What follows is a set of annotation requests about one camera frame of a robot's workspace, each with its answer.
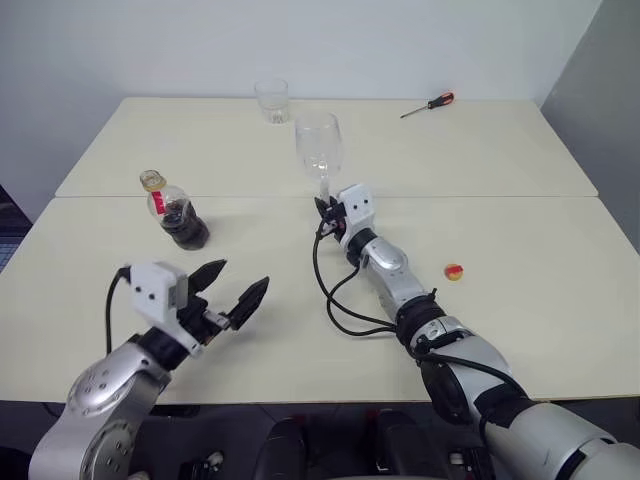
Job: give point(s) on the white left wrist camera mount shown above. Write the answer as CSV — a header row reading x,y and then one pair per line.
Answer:
x,y
152,292

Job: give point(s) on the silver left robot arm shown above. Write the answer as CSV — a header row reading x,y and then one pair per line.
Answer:
x,y
105,400

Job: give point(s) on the clear wine glass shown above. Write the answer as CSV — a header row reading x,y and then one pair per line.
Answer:
x,y
318,145

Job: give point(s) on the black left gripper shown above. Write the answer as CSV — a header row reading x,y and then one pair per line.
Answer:
x,y
202,320

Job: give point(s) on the dark blue grid crate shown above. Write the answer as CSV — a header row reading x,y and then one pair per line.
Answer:
x,y
10,230

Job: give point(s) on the clear bottle with red label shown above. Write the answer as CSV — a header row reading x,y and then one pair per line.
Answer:
x,y
182,225

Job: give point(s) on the clear glass tumbler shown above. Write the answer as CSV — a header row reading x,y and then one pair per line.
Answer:
x,y
272,102

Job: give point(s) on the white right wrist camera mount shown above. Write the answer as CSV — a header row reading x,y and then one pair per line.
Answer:
x,y
359,207

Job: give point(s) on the red and yellow bottle cap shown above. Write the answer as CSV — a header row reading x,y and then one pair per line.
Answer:
x,y
454,273

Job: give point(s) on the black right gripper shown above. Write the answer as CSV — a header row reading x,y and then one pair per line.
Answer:
x,y
332,222

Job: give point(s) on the orange and black screwdriver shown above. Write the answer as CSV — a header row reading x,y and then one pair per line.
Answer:
x,y
434,102

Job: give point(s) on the dark rounded shape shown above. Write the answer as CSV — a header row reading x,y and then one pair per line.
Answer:
x,y
280,450
410,445

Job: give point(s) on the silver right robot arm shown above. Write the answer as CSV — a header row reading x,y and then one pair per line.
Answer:
x,y
450,350

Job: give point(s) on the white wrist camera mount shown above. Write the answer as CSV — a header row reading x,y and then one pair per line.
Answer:
x,y
359,207
152,292

